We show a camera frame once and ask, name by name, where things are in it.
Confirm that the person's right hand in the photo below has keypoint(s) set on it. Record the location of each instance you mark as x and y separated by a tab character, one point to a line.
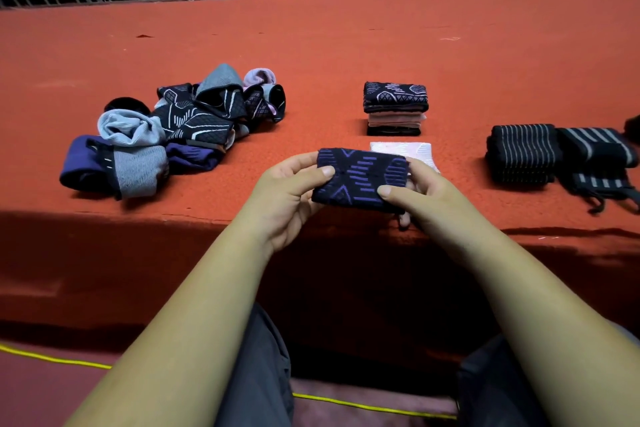
435	206

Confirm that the person's left forearm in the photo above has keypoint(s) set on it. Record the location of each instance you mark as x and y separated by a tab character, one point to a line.
190	331

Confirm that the navy purple-patterned sleeve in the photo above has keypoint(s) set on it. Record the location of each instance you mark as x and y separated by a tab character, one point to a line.
360	176

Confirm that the crumpled black sleeve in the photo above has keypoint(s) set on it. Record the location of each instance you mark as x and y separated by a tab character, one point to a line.
126	104

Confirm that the folded plain black sleeve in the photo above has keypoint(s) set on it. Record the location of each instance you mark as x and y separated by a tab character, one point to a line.
394	131

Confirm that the loose black striped wrist wrap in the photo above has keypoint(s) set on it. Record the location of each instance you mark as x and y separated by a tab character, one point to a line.
597	156

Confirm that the black pink-trimmed patterned sleeve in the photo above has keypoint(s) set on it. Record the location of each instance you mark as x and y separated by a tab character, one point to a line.
260	101

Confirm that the light blue sleeve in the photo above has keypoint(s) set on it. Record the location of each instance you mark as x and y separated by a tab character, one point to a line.
130	127

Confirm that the folded black white-patterned sleeve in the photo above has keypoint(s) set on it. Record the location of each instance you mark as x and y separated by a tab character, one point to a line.
395	94

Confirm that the lavender sleeve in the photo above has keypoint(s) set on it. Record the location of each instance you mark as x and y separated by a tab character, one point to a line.
259	76

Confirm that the black white-lined sleeve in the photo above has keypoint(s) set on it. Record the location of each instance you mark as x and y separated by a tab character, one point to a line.
192	121

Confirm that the person's right thumb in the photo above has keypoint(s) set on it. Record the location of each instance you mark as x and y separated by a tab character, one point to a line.
397	194

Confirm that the grey trousers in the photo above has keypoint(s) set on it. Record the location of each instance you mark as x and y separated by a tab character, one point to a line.
260	371

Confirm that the rolled black striped wrist wrap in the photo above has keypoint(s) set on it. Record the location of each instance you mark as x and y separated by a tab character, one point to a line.
522	154

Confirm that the folded pink sleeve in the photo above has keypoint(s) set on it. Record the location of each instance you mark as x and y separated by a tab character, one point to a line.
395	119

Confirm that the person's left thumb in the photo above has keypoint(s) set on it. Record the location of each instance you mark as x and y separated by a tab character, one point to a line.
312	179

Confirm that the black fabric item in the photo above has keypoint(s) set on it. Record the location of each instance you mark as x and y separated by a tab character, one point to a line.
634	129

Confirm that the folded white knit sleeve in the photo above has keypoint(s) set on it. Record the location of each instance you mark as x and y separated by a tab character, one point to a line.
407	150

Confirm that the grey and black sleeve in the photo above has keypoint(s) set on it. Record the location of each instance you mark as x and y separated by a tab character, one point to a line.
220	84

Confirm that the person's right forearm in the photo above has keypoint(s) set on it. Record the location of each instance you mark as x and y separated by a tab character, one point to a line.
545	331

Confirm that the purple sleeve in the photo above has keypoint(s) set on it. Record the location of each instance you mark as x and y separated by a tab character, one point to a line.
192	156

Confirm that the person's left hand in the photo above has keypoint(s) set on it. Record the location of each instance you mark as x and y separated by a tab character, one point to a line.
272	201

